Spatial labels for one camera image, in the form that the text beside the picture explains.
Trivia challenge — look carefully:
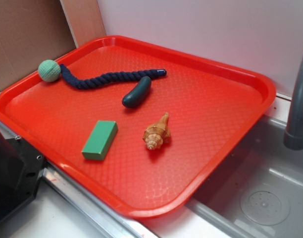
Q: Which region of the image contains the brown spiral seashell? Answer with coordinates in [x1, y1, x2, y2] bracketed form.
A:
[143, 113, 171, 150]

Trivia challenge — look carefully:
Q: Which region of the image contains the dark green toy cucumber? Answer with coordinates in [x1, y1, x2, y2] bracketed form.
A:
[122, 76, 152, 108]

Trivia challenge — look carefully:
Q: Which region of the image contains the mint green rubber ball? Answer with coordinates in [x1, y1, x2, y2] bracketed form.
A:
[38, 59, 61, 82]

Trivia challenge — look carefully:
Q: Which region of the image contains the round sink drain cover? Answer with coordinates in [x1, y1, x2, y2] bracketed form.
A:
[240, 186, 290, 226]

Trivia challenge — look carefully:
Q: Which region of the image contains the grey plastic sink basin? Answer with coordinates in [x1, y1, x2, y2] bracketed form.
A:
[187, 116, 303, 238]

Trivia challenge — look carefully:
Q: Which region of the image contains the navy blue twisted rope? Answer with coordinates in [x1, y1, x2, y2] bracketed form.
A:
[59, 63, 167, 90]

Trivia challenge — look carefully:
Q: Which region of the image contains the brown cardboard panel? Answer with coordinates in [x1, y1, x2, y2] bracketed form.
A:
[0, 0, 105, 92]

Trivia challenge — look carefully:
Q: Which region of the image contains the red plastic tray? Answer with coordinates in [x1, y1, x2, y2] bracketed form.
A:
[0, 36, 276, 219]

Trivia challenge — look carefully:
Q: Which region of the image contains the green rectangular block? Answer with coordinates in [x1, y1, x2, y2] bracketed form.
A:
[82, 120, 118, 161]

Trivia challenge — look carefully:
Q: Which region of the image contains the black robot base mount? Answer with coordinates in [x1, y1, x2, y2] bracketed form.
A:
[0, 132, 46, 224]

